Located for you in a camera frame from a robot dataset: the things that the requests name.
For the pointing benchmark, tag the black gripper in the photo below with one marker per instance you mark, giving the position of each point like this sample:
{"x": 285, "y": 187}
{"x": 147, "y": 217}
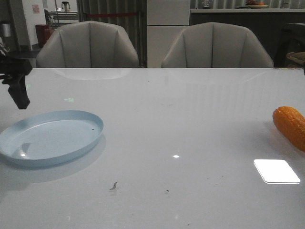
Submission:
{"x": 13, "y": 72}

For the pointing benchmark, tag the light blue round plate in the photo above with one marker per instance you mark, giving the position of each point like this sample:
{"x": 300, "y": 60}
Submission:
{"x": 51, "y": 138}

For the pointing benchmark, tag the orange corn cob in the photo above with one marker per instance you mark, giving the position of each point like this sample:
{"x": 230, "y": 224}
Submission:
{"x": 291, "y": 123}

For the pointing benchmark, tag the red trash bin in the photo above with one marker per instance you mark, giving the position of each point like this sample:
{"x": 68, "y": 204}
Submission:
{"x": 43, "y": 34}

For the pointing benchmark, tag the background metal table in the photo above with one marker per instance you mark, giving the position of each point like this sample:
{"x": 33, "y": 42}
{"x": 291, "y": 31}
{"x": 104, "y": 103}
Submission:
{"x": 56, "y": 19}

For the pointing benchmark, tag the left beige leather chair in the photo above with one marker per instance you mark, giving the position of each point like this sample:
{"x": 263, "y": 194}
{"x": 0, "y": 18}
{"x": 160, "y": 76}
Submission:
{"x": 88, "y": 44}

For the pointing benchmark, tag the beige leather chair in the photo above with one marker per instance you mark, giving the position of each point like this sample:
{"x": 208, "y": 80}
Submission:
{"x": 217, "y": 45}
{"x": 88, "y": 44}

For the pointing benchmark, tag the red barrier belt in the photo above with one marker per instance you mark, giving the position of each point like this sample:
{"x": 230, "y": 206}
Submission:
{"x": 110, "y": 15}

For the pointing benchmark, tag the white cabinet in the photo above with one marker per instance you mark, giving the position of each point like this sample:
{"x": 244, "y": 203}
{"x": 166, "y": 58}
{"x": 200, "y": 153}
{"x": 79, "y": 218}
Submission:
{"x": 165, "y": 20}

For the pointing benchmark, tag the right beige leather chair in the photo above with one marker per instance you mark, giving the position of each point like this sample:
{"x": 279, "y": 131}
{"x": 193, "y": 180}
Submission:
{"x": 217, "y": 45}

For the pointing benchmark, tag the fruit bowl on counter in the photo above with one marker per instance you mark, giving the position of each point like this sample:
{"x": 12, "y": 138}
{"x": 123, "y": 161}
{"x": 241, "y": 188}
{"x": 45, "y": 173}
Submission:
{"x": 256, "y": 4}

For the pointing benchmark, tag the dark counter with white top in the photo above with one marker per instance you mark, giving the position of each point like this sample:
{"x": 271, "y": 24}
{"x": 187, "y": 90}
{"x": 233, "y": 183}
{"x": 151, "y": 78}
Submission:
{"x": 266, "y": 24}

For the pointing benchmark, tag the dark wooden chair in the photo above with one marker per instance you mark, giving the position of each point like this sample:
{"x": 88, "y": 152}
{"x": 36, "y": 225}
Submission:
{"x": 292, "y": 39}

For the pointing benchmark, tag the beige cushion on chair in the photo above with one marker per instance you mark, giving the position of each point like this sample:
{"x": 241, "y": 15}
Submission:
{"x": 295, "y": 59}

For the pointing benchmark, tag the pink wall notice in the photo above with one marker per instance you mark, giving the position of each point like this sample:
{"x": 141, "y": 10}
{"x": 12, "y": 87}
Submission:
{"x": 36, "y": 9}

